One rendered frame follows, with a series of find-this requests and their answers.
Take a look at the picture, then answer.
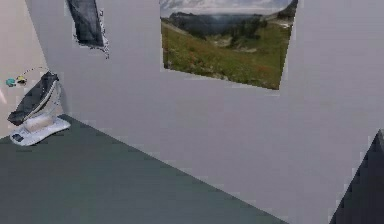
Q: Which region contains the dark grey hanging cloth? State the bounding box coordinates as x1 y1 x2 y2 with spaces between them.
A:
65 0 111 60

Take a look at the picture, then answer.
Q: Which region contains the black white baby swing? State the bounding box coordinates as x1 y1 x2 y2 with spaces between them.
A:
5 66 72 147

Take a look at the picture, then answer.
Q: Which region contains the landscape wall picture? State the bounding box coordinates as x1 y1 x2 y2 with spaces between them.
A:
159 0 300 91

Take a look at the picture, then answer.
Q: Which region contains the dark grey cabinet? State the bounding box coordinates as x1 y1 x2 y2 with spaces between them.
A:
328 128 384 224

